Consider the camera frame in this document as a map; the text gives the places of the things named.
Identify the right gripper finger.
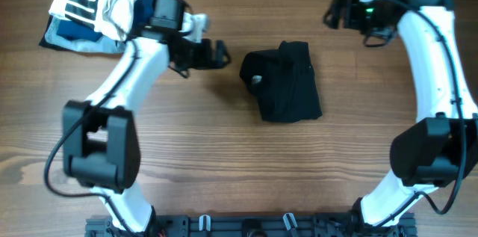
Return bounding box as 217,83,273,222
326,0,347,15
323,14,343,29

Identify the black polo shirt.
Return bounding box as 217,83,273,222
239,41,323,123

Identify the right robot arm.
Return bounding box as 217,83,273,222
323,0,477,236

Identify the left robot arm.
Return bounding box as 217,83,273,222
59,0,231,236

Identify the blue folded garment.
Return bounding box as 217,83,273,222
39,0,155,54

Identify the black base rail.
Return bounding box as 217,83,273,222
84,213,418,237

